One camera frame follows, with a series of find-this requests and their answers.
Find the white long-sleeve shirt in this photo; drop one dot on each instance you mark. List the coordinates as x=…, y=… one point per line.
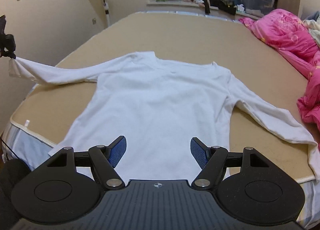
x=160, y=110

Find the white floral duvet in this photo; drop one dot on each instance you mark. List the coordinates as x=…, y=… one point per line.
x=312, y=23

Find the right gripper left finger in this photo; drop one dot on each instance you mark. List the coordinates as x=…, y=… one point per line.
x=104, y=161

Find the pink floral quilt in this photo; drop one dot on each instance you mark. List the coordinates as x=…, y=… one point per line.
x=288, y=35

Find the tan bed mattress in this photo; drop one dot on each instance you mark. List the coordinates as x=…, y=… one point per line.
x=175, y=70

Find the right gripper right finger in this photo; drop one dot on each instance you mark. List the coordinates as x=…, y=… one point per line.
x=212, y=163

